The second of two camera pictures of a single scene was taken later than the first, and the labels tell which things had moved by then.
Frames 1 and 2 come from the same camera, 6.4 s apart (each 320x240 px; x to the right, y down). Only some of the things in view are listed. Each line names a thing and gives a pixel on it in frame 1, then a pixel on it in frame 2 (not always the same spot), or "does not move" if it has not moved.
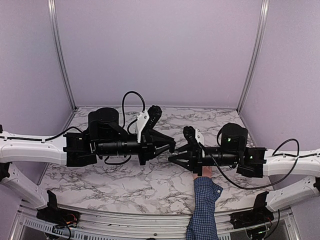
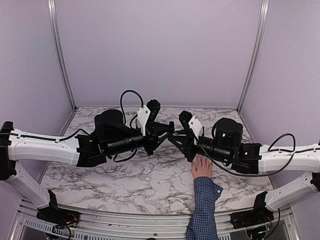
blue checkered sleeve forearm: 202,224 does not move
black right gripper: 195,163 to 187,146
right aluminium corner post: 262,21 does not move
